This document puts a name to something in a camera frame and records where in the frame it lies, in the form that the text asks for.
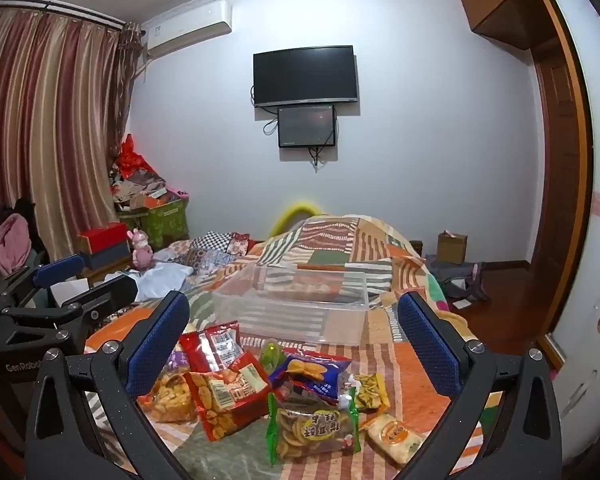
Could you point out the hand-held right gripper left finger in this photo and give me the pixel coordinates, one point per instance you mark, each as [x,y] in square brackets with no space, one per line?
[155,345]

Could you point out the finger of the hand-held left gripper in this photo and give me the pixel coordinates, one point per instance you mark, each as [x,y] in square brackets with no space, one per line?
[60,266]
[105,292]

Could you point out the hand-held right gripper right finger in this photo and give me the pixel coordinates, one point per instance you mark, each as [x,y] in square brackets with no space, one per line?
[430,342]

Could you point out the clear bag of orange chips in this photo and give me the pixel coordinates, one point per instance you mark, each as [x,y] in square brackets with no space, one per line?
[170,397]

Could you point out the yellow fries snack packet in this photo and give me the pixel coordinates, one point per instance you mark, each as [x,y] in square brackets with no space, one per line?
[371,392]

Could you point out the red cracker snack bag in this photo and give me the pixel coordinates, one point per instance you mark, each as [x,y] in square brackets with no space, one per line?
[225,400]

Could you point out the small yellow biscuit packet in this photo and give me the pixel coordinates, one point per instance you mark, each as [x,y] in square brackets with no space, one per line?
[395,437]

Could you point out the green jelly cup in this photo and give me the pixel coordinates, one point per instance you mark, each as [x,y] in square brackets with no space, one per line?
[271,356]

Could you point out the blue snack bag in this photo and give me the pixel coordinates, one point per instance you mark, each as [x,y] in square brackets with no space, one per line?
[312,375]

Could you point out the clear plastic storage bin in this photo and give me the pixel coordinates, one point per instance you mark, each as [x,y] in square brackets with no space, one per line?
[290,317]

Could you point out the green-edged cracker bag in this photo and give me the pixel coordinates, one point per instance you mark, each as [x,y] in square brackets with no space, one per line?
[310,430]

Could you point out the dark shoe box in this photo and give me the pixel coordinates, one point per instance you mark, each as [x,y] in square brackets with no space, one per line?
[110,259]

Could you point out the white paper sheet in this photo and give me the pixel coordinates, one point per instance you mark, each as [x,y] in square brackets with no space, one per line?
[462,304]

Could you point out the red shoe box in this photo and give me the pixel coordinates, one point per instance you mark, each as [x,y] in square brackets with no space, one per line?
[102,237]

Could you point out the light blue cloth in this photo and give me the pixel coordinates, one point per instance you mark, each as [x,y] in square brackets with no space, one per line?
[155,280]

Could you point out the pink cloth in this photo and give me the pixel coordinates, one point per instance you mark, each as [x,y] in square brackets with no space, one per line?
[10,245]

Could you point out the pink plush toy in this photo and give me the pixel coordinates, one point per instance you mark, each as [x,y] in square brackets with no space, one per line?
[142,252]

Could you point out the grey clothes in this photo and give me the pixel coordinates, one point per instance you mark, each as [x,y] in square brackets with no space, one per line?
[455,275]

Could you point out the green storage box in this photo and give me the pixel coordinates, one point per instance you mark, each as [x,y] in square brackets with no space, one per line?
[162,222]

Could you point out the floral patterned quilt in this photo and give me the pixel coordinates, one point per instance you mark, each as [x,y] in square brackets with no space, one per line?
[202,265]

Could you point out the brown cardboard box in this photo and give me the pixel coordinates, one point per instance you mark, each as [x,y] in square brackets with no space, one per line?
[452,250]

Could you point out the checkered cloth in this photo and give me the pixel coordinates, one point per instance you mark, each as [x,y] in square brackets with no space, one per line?
[210,242]

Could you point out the striped patchwork blanket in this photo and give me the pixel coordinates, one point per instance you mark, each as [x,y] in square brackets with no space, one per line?
[340,250]

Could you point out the red plastic bag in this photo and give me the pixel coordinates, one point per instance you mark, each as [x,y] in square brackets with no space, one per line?
[132,157]

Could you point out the striped pink curtain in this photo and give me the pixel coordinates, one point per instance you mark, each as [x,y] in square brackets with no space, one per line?
[55,135]

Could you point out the red patterned pouch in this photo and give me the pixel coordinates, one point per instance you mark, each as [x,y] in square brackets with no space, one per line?
[239,244]

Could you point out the white door with stickers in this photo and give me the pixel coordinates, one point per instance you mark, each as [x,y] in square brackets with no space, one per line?
[595,310]

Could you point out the yellow hoop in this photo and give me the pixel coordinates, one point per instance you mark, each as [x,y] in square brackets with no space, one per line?
[290,210]

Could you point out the wooden door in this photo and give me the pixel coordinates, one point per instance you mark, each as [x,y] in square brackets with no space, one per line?
[560,185]

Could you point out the white air conditioner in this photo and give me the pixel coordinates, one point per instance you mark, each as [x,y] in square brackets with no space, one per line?
[190,27]

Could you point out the wooden overhead cabinet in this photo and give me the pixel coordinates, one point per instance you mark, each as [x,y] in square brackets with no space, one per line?
[505,5]

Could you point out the small black wall monitor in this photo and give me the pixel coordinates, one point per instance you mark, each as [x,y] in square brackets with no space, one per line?
[307,125]

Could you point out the black wall television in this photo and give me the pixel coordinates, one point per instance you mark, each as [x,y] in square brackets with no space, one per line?
[305,75]

